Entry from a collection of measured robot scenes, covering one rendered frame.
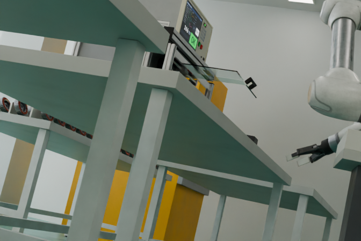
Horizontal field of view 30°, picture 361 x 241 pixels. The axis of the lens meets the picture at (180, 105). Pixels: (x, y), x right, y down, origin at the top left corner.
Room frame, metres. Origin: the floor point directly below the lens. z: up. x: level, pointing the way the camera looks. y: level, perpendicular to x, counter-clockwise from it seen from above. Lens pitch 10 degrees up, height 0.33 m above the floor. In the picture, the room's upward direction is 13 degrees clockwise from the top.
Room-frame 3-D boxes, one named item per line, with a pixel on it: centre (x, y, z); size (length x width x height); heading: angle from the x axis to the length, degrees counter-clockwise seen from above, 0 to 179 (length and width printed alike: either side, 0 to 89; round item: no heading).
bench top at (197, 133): (3.07, 0.12, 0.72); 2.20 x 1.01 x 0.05; 160
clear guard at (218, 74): (3.13, -0.16, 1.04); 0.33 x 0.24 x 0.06; 70
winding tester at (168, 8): (3.11, 0.19, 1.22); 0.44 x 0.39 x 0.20; 160
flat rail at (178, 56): (3.02, -0.02, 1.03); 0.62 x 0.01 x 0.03; 160
